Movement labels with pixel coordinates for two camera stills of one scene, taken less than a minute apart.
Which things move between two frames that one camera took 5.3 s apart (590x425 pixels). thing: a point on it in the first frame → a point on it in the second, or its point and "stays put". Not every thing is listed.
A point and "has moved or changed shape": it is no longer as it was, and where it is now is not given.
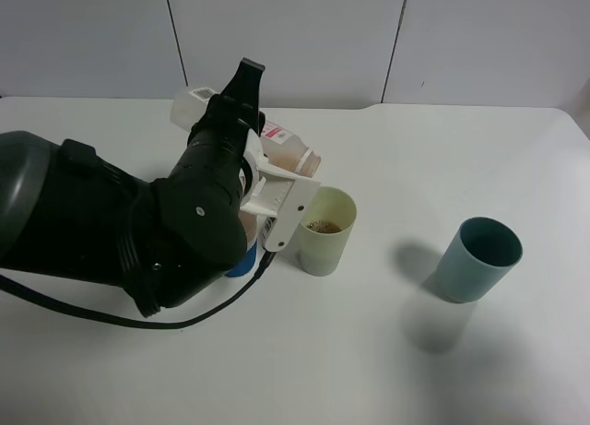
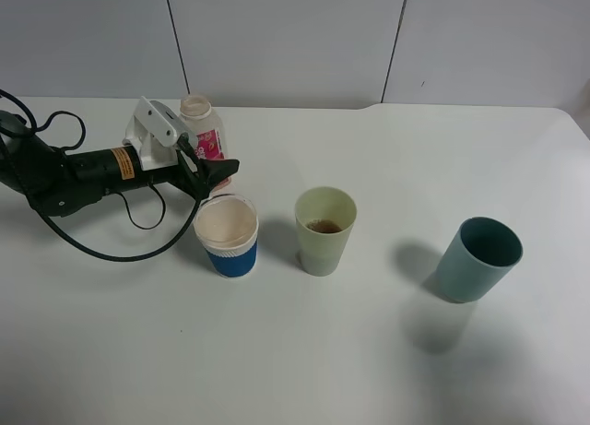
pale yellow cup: (328, 231) stays put
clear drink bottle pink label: (278, 143) has moved or changed shape
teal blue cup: (481, 253) stays put
